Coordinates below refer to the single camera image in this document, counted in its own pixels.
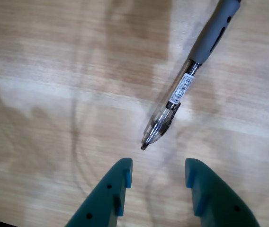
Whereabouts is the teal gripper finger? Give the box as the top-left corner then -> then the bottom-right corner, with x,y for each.
185,157 -> 261,227
64,157 -> 133,227

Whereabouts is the clear pen with grey grip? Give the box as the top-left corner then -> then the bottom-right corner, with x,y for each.
140,0 -> 242,151

